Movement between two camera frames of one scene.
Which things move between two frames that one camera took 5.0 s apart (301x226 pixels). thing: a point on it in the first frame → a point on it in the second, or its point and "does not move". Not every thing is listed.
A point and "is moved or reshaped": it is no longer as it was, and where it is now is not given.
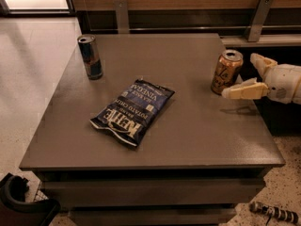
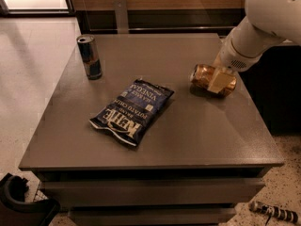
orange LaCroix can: (227, 70) is moved or reshaped
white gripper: (279, 81) → (232, 57)
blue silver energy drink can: (91, 56) does not move
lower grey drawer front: (152, 216) does not move
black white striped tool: (291, 217) does not move
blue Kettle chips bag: (130, 117) does not move
